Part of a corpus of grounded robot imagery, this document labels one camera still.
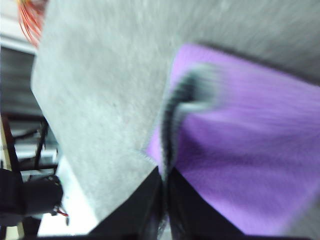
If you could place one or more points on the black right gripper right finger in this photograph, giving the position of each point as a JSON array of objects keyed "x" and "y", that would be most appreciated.
[{"x": 192, "y": 215}]

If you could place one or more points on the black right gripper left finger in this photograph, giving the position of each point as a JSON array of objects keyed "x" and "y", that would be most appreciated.
[{"x": 135, "y": 212}]

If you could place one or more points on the purple towel with grey hem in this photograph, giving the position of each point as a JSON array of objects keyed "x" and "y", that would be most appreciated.
[{"x": 237, "y": 150}]

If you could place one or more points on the grey table cloth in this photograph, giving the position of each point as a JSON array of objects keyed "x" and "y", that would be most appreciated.
[{"x": 100, "y": 100}]

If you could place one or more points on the black metal frame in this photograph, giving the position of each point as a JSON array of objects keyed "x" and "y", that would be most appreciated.
[{"x": 13, "y": 150}]

